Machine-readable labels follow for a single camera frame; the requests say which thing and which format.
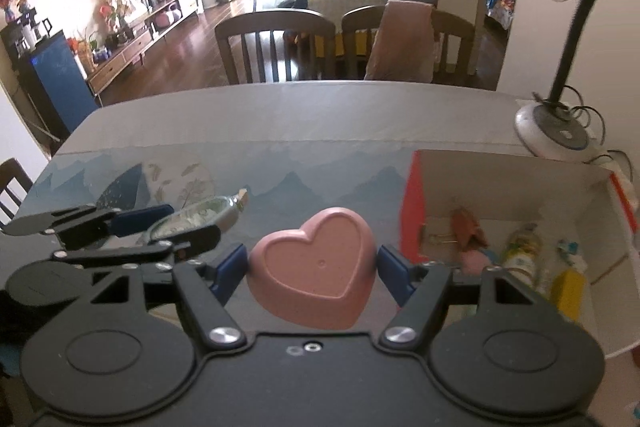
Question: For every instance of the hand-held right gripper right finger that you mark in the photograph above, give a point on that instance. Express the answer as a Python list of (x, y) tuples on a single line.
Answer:
[(395, 274)]

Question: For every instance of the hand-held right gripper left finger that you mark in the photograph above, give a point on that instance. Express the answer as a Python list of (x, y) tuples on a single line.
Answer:
[(229, 273)]

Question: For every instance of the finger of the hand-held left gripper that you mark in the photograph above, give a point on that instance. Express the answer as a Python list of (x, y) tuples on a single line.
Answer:
[(142, 214), (195, 239)]

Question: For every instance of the clear glass bottle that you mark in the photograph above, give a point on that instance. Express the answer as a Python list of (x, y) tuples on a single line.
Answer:
[(200, 212)]

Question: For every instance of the pink heart dish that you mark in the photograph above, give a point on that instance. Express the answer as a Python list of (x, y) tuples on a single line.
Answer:
[(315, 267)]

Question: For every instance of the pink pig figurine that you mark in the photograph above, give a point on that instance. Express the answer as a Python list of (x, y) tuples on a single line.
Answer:
[(475, 263)]

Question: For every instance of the pink binder clip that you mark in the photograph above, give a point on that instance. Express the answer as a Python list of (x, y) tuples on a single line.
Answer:
[(465, 225)]

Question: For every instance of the yellow label jar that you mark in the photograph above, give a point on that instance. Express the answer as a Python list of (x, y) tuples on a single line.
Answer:
[(522, 252)]

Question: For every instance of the red cardboard box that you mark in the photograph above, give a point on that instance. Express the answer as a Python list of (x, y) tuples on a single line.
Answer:
[(500, 177)]

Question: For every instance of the small yellow box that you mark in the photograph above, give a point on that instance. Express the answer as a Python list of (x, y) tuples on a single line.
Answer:
[(567, 294)]

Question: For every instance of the white rabbit figurine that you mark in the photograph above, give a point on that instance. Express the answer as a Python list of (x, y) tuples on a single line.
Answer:
[(570, 252)]

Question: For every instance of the brown wooden dining chair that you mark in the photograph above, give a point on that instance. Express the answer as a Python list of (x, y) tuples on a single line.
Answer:
[(12, 187), (452, 32), (275, 24)]

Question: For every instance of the wooden tv cabinet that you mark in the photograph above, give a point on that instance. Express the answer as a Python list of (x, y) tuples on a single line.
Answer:
[(125, 57)]

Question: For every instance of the black blue water dispenser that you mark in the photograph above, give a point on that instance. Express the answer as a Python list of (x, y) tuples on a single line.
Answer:
[(50, 77)]

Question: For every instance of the pink towel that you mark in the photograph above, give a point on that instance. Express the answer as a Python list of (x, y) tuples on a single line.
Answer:
[(400, 42)]

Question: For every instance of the bed with colourful bedding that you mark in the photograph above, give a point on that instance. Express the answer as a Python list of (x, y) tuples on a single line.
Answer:
[(502, 7)]

